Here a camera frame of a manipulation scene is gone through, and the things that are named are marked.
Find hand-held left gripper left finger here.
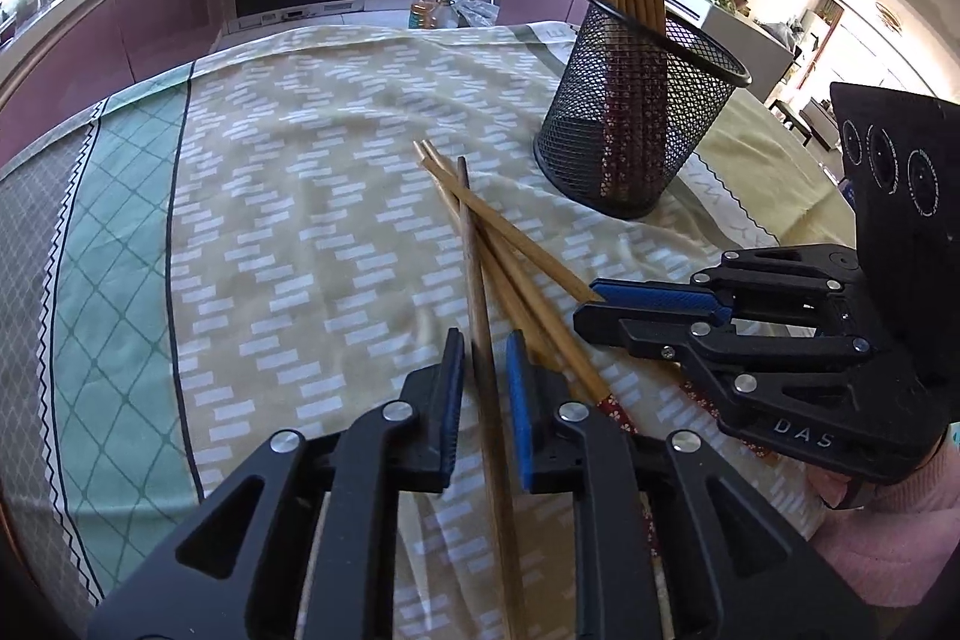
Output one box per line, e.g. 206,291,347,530
85,327,467,640

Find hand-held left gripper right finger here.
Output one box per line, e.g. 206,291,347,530
505,330,872,640

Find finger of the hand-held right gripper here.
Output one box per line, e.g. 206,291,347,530
589,242,865,326
572,301,877,390

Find light wooden chopstick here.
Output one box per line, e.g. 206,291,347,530
472,212,661,558
415,142,638,435
420,139,762,459

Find dark brown wooden chopstick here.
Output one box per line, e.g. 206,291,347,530
456,156,530,640

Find black mesh utensil holder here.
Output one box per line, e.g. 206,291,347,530
534,0,752,220

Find patterned tablecloth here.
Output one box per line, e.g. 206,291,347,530
0,21,856,640

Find pink sink base cabinets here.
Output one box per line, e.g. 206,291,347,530
0,0,230,169

